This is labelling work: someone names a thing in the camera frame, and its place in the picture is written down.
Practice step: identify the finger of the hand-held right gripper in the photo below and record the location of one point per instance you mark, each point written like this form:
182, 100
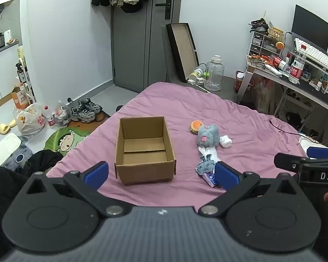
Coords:
287, 161
319, 152

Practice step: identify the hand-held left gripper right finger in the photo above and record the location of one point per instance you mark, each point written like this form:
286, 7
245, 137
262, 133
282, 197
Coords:
226, 177

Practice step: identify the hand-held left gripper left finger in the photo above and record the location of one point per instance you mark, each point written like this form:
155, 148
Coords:
97, 174

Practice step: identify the blue tissue packet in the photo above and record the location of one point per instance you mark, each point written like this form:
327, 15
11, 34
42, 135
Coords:
210, 178

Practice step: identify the blue-grey shark plush toy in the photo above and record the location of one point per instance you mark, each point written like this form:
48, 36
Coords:
205, 166

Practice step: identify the clear plastic packet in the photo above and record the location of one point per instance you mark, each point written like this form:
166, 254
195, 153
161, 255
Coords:
207, 151

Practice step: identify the small white plush toy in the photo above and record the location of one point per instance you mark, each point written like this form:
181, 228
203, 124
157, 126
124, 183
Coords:
225, 141

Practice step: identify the grey fluffy plush toy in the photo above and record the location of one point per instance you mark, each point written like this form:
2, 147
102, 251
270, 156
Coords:
207, 136

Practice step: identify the brown cardboard box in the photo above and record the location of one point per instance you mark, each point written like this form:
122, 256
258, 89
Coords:
144, 166

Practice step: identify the burger plush toy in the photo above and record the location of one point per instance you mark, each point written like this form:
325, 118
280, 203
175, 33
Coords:
196, 127

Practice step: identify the green cartoon floor mat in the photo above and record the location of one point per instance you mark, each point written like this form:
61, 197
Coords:
65, 140

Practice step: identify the black cloth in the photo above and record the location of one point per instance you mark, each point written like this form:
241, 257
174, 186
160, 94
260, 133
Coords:
43, 161

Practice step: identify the brown doormat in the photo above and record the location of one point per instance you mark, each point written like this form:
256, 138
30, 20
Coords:
101, 118

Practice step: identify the grey sneaker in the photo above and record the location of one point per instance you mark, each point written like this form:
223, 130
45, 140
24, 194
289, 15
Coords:
83, 114
91, 105

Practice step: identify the pink bedsheet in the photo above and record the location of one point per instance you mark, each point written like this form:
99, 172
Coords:
235, 114

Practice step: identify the clear plastic trash bag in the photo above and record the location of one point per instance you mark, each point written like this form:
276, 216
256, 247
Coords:
62, 114

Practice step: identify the grey desk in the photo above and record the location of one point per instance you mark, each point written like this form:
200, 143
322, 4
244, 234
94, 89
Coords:
298, 86

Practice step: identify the orange printed bag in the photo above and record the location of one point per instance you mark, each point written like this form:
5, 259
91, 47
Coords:
262, 94

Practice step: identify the red-cap water bottle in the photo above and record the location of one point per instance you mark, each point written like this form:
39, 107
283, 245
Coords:
49, 117

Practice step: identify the white red-print plastic bag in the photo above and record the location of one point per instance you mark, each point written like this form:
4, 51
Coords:
30, 121

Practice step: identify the red-label water bottle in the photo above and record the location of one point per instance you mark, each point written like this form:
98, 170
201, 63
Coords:
296, 68

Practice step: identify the thin white stick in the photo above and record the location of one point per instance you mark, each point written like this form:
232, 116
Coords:
202, 88

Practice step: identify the red thermos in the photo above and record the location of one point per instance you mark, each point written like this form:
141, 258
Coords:
239, 82

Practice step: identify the black fleece garment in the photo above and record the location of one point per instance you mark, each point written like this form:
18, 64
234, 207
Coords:
2, 196

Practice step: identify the white keyboard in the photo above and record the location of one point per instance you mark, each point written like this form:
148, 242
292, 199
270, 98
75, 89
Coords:
315, 54

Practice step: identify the yellow slipper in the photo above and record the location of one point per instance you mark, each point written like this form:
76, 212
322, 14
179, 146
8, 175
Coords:
13, 122
2, 128

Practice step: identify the white charger adapter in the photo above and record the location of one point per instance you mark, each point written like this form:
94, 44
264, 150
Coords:
192, 82

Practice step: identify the clear plastic water jug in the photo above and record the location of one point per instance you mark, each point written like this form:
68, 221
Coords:
214, 75

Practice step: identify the orange carton box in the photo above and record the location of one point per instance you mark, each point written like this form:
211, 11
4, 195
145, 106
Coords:
20, 98

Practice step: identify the yellow-label white bottle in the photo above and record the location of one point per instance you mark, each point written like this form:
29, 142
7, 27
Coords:
195, 73

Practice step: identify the white drawer organizer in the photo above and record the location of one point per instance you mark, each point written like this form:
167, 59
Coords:
261, 45

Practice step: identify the black monitor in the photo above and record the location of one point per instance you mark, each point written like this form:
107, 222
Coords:
311, 30

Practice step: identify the brown pump bottle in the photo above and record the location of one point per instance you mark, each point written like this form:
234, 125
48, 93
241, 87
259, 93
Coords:
21, 73

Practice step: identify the yellow wicker basket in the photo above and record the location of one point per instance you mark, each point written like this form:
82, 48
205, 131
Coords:
275, 34

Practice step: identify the grey door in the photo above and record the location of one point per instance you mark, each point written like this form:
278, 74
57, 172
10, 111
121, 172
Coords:
131, 46

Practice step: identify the white kitchen cabinet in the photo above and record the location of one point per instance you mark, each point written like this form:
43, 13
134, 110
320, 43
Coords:
0, 82

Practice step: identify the flat black-rimmed cardboard tray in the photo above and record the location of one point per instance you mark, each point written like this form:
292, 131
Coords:
181, 49

